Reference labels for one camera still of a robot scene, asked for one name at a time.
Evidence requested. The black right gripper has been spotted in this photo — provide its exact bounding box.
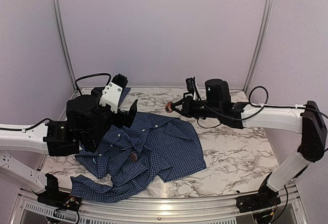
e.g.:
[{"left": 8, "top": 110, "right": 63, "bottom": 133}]
[{"left": 171, "top": 95, "right": 222, "bottom": 119}]

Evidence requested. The blue plaid shirt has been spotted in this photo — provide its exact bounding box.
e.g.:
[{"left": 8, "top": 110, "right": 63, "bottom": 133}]
[{"left": 71, "top": 111, "right": 207, "bottom": 203}]

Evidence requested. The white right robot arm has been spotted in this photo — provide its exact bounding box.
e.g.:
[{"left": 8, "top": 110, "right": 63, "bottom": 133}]
[{"left": 166, "top": 77, "right": 327, "bottom": 213}]

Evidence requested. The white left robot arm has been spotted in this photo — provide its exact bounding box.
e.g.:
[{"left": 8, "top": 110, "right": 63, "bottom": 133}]
[{"left": 1, "top": 83, "right": 137, "bottom": 210}]

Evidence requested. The black wrist camera on left gripper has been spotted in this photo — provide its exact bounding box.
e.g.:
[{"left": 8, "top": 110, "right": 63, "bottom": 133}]
[{"left": 99, "top": 73, "right": 128, "bottom": 113}]

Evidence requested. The black wrist camera on gripper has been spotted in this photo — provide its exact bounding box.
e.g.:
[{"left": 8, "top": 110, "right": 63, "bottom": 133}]
[
  {"left": 99, "top": 73, "right": 128, "bottom": 113},
  {"left": 186, "top": 77, "right": 199, "bottom": 100}
]

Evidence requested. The black wrist camera on right gripper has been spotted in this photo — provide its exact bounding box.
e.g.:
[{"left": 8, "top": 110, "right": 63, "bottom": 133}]
[{"left": 186, "top": 77, "right": 199, "bottom": 100}]

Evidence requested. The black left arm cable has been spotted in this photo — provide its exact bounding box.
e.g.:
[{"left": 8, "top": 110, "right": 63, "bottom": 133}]
[{"left": 0, "top": 73, "right": 112, "bottom": 132}]

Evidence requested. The aluminium front frame rail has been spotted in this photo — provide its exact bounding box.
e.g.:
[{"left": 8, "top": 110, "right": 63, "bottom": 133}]
[{"left": 15, "top": 182, "right": 305, "bottom": 224}]

